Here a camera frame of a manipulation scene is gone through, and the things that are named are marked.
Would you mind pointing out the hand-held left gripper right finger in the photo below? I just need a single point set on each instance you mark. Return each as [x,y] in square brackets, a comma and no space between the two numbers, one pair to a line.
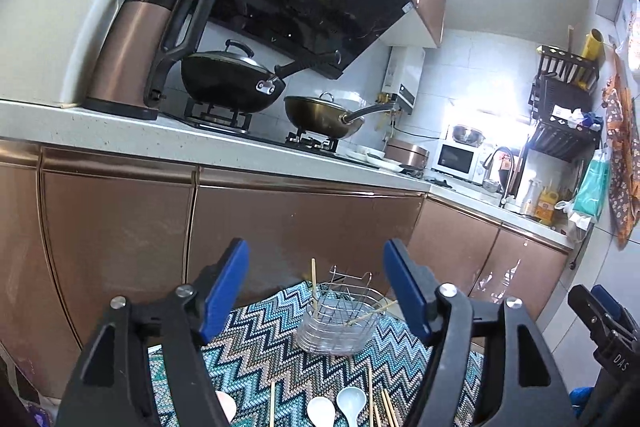
[406,294]

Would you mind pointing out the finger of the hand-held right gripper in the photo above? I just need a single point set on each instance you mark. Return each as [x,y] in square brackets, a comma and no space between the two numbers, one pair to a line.
[582,307]
[628,320]

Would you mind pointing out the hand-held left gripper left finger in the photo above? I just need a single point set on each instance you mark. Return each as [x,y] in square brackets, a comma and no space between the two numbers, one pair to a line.
[225,294]

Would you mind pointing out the wooden chopstick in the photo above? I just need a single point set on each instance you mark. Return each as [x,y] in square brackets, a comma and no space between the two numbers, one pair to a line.
[393,414]
[272,407]
[370,397]
[385,409]
[314,277]
[380,308]

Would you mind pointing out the pink ceramic spoon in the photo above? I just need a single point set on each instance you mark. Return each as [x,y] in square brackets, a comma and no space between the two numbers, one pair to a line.
[227,407]

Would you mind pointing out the light blue ceramic spoon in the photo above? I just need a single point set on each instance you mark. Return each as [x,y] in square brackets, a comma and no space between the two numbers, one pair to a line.
[349,399]

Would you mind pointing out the white ceramic spoon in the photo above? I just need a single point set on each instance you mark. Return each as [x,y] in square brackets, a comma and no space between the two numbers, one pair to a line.
[320,412]

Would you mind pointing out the zigzag patterned table mat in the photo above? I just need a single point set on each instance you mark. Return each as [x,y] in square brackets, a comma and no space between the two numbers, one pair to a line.
[260,339]

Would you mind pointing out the yellow oil bottle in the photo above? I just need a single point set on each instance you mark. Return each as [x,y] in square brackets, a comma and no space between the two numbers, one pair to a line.
[545,207]

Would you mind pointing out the teal plastic bag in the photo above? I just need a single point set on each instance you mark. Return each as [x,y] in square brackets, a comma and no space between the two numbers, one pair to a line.
[592,187]

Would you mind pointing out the clear plastic bottle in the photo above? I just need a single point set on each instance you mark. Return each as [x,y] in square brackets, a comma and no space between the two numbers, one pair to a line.
[529,197]

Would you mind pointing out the patterned hanging apron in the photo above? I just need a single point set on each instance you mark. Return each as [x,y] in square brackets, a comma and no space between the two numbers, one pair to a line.
[622,187]

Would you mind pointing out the white plate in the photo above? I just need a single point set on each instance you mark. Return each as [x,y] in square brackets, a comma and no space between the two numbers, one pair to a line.
[370,158]

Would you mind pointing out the copper rice cooker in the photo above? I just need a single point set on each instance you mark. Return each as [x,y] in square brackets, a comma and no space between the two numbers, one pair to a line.
[407,152]

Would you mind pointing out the white microwave oven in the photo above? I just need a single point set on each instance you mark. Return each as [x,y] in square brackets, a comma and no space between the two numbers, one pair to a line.
[452,159]

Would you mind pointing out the black gas stove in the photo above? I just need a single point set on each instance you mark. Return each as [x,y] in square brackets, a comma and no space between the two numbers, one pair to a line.
[270,139]

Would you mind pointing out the steel bowl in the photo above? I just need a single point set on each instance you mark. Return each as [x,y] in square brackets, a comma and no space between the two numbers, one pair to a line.
[468,134]

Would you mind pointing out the kitchen faucet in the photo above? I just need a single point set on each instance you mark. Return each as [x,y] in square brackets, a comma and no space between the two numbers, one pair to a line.
[500,149]

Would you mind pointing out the black dish rack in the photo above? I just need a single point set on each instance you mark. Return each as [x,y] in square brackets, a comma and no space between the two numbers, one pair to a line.
[560,134]

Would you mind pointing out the golden wok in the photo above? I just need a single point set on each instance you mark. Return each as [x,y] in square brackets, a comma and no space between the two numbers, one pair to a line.
[315,117]

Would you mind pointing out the black wok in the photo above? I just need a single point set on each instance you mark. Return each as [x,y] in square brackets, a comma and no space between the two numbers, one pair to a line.
[220,87]

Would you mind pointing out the glass wok lid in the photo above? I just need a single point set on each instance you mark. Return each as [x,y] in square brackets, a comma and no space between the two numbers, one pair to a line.
[320,101]

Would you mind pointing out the white water heater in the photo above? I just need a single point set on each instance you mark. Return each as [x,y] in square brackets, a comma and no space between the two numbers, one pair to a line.
[405,77]

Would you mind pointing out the black wok lid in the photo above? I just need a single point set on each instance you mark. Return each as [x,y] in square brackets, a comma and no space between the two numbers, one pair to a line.
[220,59]

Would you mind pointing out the copper electric kettle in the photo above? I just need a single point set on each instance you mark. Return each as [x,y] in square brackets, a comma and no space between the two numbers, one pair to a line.
[130,57]

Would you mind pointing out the yellow roll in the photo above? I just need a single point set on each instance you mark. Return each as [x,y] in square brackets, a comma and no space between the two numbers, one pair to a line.
[594,44]

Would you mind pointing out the white box appliance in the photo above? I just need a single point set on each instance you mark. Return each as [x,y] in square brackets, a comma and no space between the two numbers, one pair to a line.
[50,32]

